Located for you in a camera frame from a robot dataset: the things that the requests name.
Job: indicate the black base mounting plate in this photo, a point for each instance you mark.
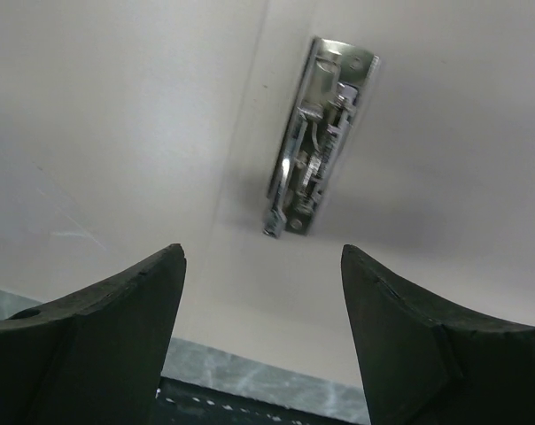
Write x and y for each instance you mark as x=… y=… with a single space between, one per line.
x=272 y=399

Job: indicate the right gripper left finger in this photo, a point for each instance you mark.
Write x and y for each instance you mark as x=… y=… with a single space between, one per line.
x=96 y=355

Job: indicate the beige cardboard folder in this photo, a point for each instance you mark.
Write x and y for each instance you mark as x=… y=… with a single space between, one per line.
x=126 y=126

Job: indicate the metal folder clip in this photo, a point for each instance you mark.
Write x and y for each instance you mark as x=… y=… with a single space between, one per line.
x=334 y=87

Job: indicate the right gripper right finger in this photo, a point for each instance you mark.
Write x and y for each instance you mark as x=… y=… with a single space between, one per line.
x=427 y=360

